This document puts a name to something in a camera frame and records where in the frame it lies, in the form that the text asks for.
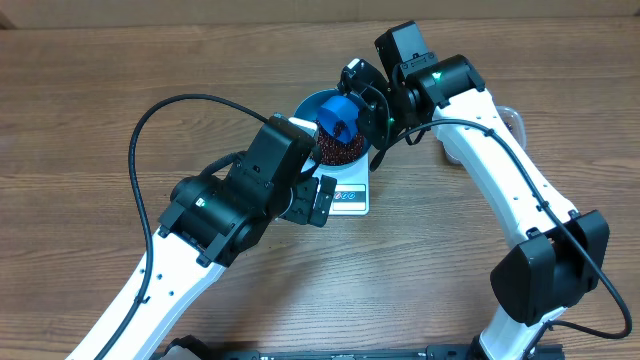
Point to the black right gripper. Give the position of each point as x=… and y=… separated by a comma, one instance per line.
x=375, y=124

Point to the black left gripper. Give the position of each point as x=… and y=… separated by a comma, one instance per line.
x=303, y=212

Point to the blue plastic measuring scoop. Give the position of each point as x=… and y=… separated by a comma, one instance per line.
x=338, y=116

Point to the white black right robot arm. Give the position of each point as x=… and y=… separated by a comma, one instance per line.
x=555, y=252

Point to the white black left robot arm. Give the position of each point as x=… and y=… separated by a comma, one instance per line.
x=207, y=225

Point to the white digital kitchen scale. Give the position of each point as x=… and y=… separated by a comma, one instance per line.
x=352, y=192

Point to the teal plastic bowl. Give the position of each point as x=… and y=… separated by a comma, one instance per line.
x=307, y=110

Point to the red beans in bowl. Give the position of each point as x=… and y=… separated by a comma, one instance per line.
x=337, y=153

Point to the red beans in container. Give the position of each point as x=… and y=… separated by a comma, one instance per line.
x=509, y=126

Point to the clear plastic bean container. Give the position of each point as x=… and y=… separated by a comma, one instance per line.
x=510, y=115

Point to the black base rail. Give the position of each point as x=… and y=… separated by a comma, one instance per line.
x=340, y=355

